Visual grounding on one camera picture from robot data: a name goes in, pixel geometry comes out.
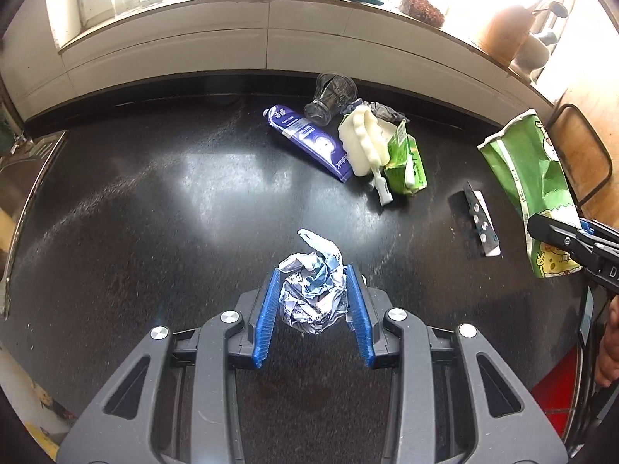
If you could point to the purple toothpaste tube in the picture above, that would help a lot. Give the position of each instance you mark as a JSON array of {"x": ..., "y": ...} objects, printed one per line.
[{"x": 312, "y": 140}]

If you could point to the pill blister pack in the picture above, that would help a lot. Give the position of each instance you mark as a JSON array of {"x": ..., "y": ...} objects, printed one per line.
[{"x": 473, "y": 219}]

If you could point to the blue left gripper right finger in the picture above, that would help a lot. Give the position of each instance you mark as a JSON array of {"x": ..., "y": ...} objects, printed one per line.
[{"x": 360, "y": 320}]

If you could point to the brown clay vase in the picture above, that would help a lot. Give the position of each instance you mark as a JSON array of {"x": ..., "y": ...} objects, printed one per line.
[{"x": 505, "y": 33}]

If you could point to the person right hand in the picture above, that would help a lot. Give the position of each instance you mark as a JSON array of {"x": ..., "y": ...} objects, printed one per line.
[{"x": 607, "y": 362}]

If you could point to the green carton pack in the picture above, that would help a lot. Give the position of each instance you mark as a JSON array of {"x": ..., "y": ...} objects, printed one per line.
[{"x": 405, "y": 173}]

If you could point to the steel kitchen sink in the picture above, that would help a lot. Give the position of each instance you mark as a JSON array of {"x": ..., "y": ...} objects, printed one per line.
[{"x": 22, "y": 173}]

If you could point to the clear plastic cup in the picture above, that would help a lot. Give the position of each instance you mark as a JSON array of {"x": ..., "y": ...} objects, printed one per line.
[{"x": 333, "y": 93}]

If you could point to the green snack bag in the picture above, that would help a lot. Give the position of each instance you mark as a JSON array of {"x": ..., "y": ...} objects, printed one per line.
[{"x": 526, "y": 165}]

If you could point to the white ceramic vase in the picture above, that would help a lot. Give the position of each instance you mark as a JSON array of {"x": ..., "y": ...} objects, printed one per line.
[{"x": 533, "y": 54}]

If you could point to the grey plastic bag scrap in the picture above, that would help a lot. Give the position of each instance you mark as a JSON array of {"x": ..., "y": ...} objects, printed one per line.
[{"x": 385, "y": 113}]

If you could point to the white blue paper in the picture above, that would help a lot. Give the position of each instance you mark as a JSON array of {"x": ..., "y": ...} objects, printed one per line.
[{"x": 313, "y": 290}]

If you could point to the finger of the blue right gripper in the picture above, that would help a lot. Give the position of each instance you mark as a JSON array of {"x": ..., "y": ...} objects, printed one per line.
[
  {"x": 588, "y": 251},
  {"x": 599, "y": 230}
]

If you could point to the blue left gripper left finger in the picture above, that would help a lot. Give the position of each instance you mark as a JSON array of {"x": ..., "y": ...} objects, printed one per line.
[{"x": 265, "y": 323}]

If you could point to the wooden chair black frame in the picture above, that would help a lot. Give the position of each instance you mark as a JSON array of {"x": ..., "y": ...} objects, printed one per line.
[{"x": 584, "y": 130}]

